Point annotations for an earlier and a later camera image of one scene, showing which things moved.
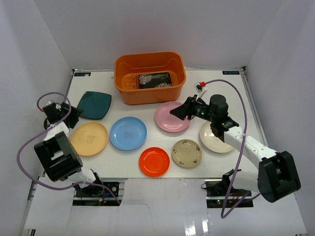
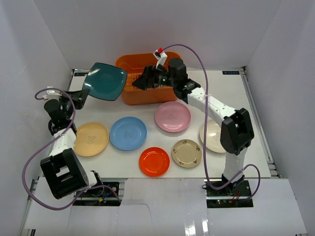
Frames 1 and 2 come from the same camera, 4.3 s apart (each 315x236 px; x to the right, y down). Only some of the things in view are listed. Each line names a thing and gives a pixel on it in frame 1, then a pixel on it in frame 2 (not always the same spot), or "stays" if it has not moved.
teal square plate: [94, 104] → [105, 81]
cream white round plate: [212, 141] stays
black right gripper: [187, 109] → [149, 76]
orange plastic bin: [128, 67] stays
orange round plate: [154, 161] stays
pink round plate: [168, 122] stays
